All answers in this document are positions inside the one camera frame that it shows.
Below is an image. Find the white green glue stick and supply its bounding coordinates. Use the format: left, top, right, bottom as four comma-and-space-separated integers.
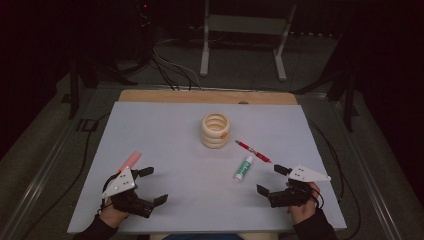
233, 155, 255, 183

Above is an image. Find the person's right hand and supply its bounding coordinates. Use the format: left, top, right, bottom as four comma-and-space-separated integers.
286, 181, 322, 225

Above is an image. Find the grey metal stand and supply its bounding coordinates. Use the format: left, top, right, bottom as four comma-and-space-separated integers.
199, 0, 298, 82

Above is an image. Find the dark equipment with red light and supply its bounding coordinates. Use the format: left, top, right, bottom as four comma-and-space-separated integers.
134, 0, 156, 64

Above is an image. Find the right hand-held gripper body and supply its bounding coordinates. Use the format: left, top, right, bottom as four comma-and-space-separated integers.
266, 164, 332, 209

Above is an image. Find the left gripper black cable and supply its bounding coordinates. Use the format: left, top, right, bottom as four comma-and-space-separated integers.
97, 171, 123, 214

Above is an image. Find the white board mat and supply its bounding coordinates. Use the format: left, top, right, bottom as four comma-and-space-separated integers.
66, 101, 348, 234

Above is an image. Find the white floor cable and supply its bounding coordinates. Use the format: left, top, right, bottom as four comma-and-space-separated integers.
152, 46, 203, 91

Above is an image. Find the black floor cable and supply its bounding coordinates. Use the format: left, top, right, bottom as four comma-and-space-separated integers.
149, 54, 193, 92

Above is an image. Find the long black cable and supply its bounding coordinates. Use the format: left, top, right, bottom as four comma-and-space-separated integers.
308, 119, 363, 240
19, 113, 111, 240

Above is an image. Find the dark floor stand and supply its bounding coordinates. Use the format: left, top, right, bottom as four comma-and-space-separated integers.
293, 33, 360, 133
68, 59, 138, 120

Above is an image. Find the metal floor rail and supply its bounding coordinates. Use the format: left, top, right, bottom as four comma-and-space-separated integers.
328, 96, 409, 240
0, 84, 101, 240

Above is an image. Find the cream ringed pen holder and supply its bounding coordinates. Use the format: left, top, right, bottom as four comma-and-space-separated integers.
200, 112, 232, 149

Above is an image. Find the person's left hand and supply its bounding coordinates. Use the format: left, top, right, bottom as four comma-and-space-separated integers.
98, 198, 131, 229

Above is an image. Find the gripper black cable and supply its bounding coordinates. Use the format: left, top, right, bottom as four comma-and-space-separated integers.
97, 171, 123, 214
309, 188, 326, 210

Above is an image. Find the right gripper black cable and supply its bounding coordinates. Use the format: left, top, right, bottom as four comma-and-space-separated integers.
309, 188, 326, 210

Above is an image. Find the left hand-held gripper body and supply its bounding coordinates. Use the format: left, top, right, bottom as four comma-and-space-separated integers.
100, 165, 158, 219

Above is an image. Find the orange highlighter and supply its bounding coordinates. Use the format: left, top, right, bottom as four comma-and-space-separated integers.
116, 150, 143, 174

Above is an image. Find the red pen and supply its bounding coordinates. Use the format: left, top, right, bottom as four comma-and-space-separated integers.
235, 139, 273, 164

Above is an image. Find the wooden table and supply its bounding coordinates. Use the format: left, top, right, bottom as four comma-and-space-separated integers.
118, 89, 298, 106

